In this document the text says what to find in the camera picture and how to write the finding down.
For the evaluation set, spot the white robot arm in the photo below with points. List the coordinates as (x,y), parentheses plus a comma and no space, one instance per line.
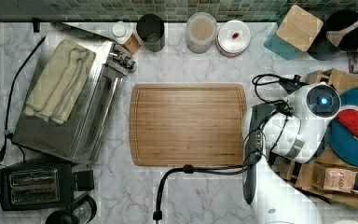
(295,133)

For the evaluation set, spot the bamboo cutting board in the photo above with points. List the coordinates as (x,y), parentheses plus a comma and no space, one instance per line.
(187,123)

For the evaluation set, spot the clear cereal jar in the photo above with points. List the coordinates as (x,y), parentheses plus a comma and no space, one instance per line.
(201,30)

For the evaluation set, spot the dark metal cup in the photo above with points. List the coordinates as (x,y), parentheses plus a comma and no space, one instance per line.
(151,29)

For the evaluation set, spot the pink white lidded pot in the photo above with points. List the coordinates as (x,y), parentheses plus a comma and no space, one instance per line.
(233,38)

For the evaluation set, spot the small white capped bottle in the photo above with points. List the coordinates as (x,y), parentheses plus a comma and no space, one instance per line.
(121,32)

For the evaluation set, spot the stainless steel toaster oven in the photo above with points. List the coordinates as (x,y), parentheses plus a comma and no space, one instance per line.
(80,138)

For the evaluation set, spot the folded beige towel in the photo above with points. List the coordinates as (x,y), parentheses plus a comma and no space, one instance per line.
(55,93)

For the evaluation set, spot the teal canister with wooden lid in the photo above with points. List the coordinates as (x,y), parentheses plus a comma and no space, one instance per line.
(294,33)

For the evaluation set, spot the wooden tea bag organizer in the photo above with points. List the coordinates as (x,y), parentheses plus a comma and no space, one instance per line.
(310,174)

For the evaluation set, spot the black utensil holder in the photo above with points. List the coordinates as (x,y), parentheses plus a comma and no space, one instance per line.
(321,49)

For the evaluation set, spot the black two-slot toaster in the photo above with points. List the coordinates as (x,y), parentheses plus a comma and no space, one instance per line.
(42,184)

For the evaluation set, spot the wooden spoon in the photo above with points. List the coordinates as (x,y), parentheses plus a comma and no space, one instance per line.
(335,37)

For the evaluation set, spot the tea bag packets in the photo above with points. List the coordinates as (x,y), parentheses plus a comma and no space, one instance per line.
(341,180)

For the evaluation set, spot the red toy fruit slice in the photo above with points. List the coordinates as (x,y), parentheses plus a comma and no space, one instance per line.
(347,116)

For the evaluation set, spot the blue plate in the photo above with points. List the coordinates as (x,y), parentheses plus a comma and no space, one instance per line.
(342,140)

